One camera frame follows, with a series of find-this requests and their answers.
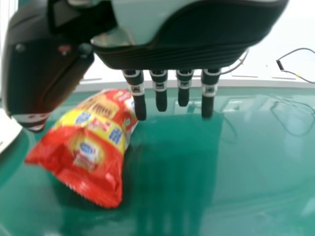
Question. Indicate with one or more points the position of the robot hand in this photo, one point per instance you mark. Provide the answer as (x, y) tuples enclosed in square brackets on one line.
[(172, 29)]

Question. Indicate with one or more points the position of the red biscuit packet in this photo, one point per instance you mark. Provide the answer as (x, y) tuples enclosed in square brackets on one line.
[(86, 152)]

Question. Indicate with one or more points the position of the white plate brown leaf pattern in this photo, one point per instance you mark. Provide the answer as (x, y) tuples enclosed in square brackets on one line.
[(7, 135)]

